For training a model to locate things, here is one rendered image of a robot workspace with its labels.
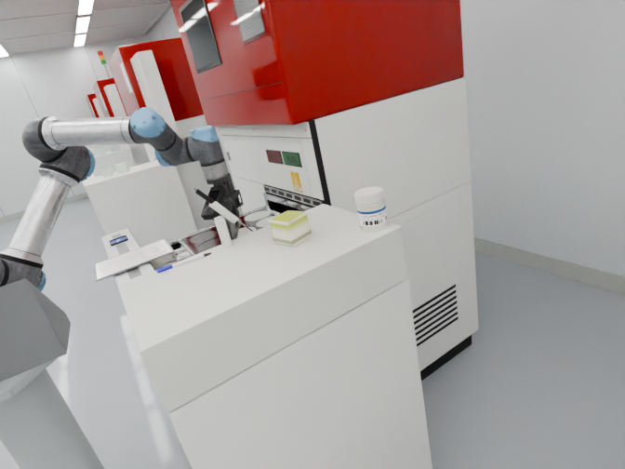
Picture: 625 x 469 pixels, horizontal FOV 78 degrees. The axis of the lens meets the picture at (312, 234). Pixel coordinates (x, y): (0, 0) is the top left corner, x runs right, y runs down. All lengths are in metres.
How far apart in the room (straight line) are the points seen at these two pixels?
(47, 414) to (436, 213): 1.40
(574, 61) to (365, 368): 1.78
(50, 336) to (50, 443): 0.33
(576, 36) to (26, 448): 2.55
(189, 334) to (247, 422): 0.26
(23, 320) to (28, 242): 0.33
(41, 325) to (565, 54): 2.31
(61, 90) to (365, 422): 8.60
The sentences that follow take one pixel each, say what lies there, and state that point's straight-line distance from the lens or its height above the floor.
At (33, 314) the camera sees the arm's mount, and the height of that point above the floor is 0.95.
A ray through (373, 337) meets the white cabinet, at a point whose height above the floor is 0.71.
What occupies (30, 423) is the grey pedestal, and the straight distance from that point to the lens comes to 1.35.
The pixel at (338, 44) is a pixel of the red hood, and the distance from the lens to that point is 1.26.
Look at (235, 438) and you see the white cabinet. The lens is 0.95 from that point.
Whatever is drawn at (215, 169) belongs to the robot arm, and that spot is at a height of 1.14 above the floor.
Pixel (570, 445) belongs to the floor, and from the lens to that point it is 1.77.
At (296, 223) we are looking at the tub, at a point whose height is 1.02.
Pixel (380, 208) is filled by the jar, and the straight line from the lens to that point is 0.94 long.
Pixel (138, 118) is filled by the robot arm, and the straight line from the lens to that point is 1.16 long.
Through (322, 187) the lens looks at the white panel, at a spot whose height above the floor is 1.02.
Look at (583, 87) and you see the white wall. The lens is 2.32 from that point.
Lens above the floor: 1.34
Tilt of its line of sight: 22 degrees down
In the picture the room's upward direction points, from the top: 13 degrees counter-clockwise
